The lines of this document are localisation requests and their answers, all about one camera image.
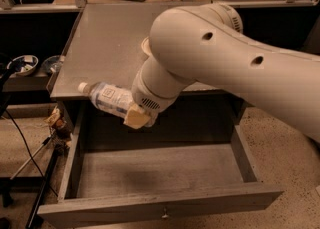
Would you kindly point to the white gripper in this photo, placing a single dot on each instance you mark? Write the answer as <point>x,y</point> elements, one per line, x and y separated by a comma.
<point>149,98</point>

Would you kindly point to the clear plastic bottle blue label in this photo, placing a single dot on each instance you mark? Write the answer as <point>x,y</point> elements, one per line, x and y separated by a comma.
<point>110,98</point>

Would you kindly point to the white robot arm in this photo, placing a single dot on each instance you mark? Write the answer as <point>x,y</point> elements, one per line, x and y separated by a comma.
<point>205,44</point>

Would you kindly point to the open grey top drawer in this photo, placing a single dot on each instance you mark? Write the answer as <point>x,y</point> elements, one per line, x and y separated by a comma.
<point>102,187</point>

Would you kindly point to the small metal drawer knob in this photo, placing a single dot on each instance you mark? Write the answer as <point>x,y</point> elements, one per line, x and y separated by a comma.
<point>165,214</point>

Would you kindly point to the grey cabinet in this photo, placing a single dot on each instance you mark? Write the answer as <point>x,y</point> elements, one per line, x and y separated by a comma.
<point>106,47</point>

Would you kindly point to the crumpled snack bag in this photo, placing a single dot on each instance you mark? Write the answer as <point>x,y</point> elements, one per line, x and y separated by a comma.
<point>57,122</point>

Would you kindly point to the dark glass bowl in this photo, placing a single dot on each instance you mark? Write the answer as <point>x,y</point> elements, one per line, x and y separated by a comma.
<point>52,64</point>

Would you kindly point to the bowl with small items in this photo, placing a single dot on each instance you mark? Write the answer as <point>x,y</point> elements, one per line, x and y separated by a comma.
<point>23,65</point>

